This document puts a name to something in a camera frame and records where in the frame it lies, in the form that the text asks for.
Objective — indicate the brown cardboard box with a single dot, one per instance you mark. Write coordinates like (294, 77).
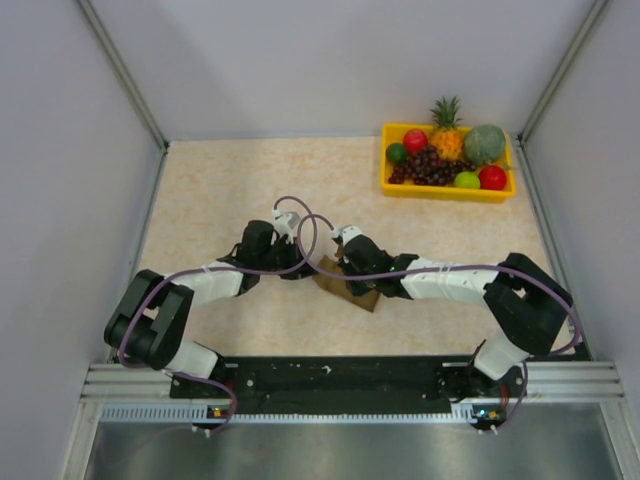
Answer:
(339, 287)

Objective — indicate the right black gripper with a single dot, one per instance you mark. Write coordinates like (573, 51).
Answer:
(357, 290)

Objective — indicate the aluminium frame rail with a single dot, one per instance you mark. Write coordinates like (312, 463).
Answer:
(576, 381)

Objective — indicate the yellow plastic tray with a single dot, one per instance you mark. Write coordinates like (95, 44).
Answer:
(395, 132)

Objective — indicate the green melon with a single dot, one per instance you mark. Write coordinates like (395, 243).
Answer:
(484, 144)

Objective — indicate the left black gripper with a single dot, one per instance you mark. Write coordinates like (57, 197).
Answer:
(293, 250)

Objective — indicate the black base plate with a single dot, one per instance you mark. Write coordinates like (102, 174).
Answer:
(360, 384)

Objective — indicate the red apple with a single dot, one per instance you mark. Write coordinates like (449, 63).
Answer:
(493, 177)
(415, 141)

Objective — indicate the dark green lime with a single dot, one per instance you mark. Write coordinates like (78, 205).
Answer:
(396, 153)

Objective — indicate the white cable duct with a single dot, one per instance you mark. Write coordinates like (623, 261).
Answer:
(203, 414)

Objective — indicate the red apple front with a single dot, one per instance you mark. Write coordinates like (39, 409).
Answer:
(493, 177)

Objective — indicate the pineapple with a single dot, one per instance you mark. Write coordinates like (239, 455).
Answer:
(446, 136)

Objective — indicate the red apple back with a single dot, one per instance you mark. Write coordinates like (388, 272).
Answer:
(415, 141)

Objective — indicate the purple grape bunch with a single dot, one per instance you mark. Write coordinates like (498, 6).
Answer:
(426, 168)

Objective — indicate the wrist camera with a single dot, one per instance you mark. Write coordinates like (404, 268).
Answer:
(342, 236)
(285, 223)

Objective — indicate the light green lime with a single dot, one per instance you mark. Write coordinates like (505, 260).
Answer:
(467, 180)

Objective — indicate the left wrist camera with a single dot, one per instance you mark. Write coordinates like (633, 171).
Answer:
(285, 223)

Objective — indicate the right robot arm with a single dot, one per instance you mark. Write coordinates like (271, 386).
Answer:
(529, 306)

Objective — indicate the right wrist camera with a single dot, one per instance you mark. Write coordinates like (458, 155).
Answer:
(342, 236)

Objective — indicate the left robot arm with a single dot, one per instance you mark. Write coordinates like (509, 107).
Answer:
(148, 325)

